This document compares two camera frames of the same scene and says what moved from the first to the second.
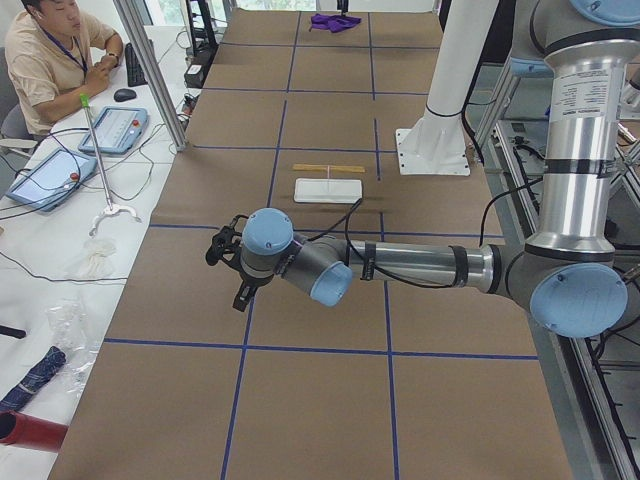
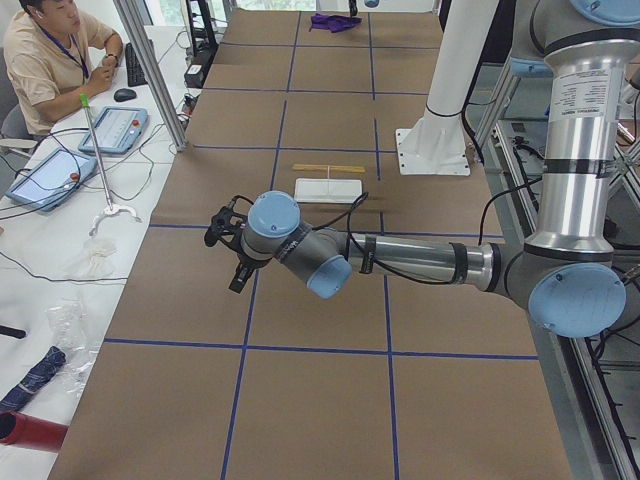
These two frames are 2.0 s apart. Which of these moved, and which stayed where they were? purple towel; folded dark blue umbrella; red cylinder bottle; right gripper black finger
Moved: right gripper black finger
Stayed: folded dark blue umbrella; purple towel; red cylinder bottle
